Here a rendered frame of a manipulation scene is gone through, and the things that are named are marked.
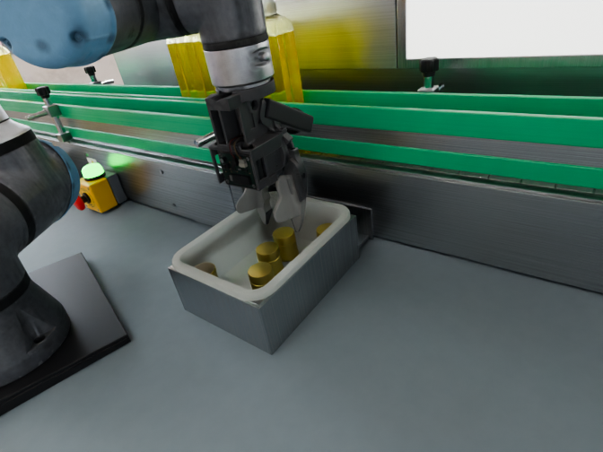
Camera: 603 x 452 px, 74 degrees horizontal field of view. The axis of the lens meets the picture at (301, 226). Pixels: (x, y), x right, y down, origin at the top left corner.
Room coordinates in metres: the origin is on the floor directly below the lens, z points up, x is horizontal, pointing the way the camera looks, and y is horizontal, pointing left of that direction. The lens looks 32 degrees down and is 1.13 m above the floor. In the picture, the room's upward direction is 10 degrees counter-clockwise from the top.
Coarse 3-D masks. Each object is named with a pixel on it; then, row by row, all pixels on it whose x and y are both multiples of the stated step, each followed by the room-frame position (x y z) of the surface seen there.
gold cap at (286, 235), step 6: (282, 228) 0.53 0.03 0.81; (288, 228) 0.52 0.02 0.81; (276, 234) 0.51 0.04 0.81; (282, 234) 0.51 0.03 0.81; (288, 234) 0.50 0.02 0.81; (294, 234) 0.51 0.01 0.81; (276, 240) 0.50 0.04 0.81; (282, 240) 0.50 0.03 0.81; (288, 240) 0.50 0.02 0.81; (294, 240) 0.51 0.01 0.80; (282, 246) 0.50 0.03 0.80; (288, 246) 0.50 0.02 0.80; (294, 246) 0.50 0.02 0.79; (282, 252) 0.50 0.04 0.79; (288, 252) 0.50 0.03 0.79; (294, 252) 0.50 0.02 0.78; (282, 258) 0.50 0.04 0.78; (288, 258) 0.50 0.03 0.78
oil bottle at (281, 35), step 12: (276, 24) 0.69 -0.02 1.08; (288, 24) 0.71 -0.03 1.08; (276, 36) 0.69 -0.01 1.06; (288, 36) 0.71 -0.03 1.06; (276, 48) 0.69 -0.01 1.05; (288, 48) 0.70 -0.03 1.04; (276, 60) 0.69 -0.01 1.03; (288, 60) 0.70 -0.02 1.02; (276, 72) 0.69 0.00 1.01; (288, 72) 0.70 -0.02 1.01; (276, 84) 0.69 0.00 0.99; (288, 84) 0.69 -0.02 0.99; (300, 84) 0.72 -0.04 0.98; (276, 96) 0.69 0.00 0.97; (288, 96) 0.69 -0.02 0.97; (300, 96) 0.71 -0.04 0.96
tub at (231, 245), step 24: (240, 216) 0.55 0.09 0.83; (312, 216) 0.54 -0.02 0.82; (336, 216) 0.51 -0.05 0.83; (216, 240) 0.50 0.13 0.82; (240, 240) 0.53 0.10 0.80; (264, 240) 0.57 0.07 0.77; (312, 240) 0.54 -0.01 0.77; (192, 264) 0.47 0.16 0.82; (216, 264) 0.49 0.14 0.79; (240, 264) 0.51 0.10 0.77; (288, 264) 0.40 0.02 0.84; (216, 288) 0.38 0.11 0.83; (240, 288) 0.36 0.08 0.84; (264, 288) 0.36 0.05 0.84
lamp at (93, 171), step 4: (88, 164) 0.87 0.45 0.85; (92, 164) 0.86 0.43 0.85; (96, 164) 0.87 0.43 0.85; (84, 168) 0.85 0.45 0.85; (88, 168) 0.85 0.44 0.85; (92, 168) 0.85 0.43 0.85; (96, 168) 0.85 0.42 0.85; (100, 168) 0.86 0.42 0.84; (84, 172) 0.84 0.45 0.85; (88, 172) 0.84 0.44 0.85; (92, 172) 0.84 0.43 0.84; (96, 172) 0.85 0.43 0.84; (100, 172) 0.86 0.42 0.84; (104, 172) 0.87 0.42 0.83; (84, 176) 0.85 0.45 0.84; (88, 176) 0.84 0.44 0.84; (92, 176) 0.84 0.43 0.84; (96, 176) 0.85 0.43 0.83; (100, 176) 0.85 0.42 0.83; (88, 180) 0.84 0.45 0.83; (92, 180) 0.84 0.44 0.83
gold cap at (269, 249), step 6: (258, 246) 0.49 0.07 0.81; (264, 246) 0.48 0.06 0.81; (270, 246) 0.48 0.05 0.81; (276, 246) 0.48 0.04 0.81; (258, 252) 0.47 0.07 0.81; (264, 252) 0.47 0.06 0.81; (270, 252) 0.47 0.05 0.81; (276, 252) 0.47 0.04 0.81; (258, 258) 0.47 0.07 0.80; (264, 258) 0.46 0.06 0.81; (270, 258) 0.46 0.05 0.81; (276, 258) 0.47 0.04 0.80; (270, 264) 0.46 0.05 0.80; (276, 264) 0.47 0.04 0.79; (282, 264) 0.48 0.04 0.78; (276, 270) 0.46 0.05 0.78
